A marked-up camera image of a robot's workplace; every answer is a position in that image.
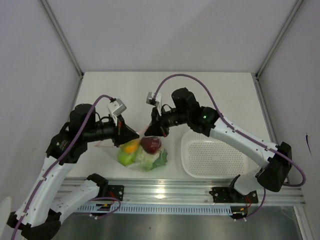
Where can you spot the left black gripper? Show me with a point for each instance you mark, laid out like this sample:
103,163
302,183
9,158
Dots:
123,133

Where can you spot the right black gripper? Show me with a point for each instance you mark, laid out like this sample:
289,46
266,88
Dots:
158,126

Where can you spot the yellow orange mango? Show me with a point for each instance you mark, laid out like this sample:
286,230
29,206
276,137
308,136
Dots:
131,146

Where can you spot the red apple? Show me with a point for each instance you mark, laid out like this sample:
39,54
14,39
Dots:
151,144

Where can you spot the clear pink zip top bag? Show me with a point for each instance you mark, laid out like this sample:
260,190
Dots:
112,151

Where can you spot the green apple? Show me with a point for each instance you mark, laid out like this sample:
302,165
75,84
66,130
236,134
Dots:
126,159

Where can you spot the green lettuce leaf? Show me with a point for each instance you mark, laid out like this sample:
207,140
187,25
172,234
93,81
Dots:
156,160

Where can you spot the pale green cabbage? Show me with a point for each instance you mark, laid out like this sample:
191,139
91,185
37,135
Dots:
140,155

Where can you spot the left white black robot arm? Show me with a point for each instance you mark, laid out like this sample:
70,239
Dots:
40,217

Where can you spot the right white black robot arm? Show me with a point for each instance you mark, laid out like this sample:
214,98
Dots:
272,159

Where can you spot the white perforated plastic basket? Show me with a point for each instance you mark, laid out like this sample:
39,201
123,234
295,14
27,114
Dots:
207,158

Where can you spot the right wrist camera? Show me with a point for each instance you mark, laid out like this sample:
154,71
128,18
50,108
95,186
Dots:
155,100

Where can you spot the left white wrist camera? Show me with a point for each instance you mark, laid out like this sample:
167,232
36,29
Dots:
116,107

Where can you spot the aluminium mounting rail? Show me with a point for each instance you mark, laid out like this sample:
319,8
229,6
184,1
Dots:
193,192

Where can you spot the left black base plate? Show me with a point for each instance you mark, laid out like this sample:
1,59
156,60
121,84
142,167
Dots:
113,191

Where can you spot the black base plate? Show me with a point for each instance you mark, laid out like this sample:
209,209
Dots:
228,195
113,191

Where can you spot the white slotted cable duct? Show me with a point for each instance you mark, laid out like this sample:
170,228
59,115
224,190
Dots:
153,209

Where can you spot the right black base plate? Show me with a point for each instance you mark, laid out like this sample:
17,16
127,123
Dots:
228,195

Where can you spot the left aluminium frame post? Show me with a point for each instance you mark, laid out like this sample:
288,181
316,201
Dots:
55,25

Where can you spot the aluminium frame post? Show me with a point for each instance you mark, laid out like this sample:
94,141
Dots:
55,25
283,31

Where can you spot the right aluminium frame post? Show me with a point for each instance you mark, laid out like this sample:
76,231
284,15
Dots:
283,31

